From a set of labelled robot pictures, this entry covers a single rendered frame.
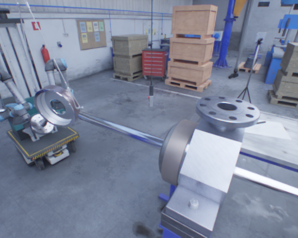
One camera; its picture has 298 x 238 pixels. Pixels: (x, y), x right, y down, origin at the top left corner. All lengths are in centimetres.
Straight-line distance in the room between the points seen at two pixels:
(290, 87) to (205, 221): 454
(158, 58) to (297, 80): 356
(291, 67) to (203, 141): 429
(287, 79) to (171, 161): 435
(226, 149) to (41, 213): 200
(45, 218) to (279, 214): 243
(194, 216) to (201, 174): 15
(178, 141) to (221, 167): 23
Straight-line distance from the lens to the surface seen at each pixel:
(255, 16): 1396
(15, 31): 251
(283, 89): 504
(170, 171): 86
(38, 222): 226
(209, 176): 74
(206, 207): 77
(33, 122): 182
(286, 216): 246
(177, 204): 76
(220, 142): 75
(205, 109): 74
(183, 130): 86
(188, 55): 507
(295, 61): 493
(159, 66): 566
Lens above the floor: 173
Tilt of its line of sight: 30 degrees down
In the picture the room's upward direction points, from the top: straight up
